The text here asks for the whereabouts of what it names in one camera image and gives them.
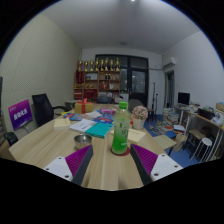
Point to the black trolley bag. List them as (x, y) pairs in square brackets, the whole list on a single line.
[(10, 138)]

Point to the flat round red coaster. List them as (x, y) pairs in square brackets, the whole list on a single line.
[(126, 153)]

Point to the pink purple flat box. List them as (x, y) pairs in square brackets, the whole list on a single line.
[(107, 111)]

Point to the cream yellow book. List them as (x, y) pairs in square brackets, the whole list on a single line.
[(62, 123)]

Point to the green drink bottle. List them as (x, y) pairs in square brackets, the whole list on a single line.
[(121, 133)]

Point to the stack of books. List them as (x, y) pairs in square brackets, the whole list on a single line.
[(170, 116)]

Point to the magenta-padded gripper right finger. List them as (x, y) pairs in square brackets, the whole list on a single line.
[(160, 166)]

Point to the black office chair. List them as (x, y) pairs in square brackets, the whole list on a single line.
[(43, 108)]

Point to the tan paper envelope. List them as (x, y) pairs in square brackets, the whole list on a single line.
[(137, 135)]

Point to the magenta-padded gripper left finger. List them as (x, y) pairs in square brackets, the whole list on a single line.
[(63, 166)]

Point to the yellow gift box red ribbon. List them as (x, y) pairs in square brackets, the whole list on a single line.
[(83, 107)]

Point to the white wall air conditioner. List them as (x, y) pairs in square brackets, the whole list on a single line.
[(169, 62)]

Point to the small light wooden table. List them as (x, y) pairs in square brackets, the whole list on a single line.
[(164, 141)]

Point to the black computer monitor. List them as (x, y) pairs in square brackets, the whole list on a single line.
[(183, 98)]

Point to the cluttered wooden side desk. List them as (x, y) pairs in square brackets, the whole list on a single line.
[(206, 118)]

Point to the purple sign board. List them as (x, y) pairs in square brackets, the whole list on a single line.
[(20, 114)]

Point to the teal book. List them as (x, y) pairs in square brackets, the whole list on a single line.
[(99, 130)]

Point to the white round stool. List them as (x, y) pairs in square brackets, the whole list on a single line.
[(205, 142)]

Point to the white printed booklet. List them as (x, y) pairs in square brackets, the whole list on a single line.
[(82, 125)]

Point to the wooden shelf unit with trophies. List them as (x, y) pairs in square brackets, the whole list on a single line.
[(96, 83)]

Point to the pink flowers in white pot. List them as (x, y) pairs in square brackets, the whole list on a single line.
[(139, 115)]

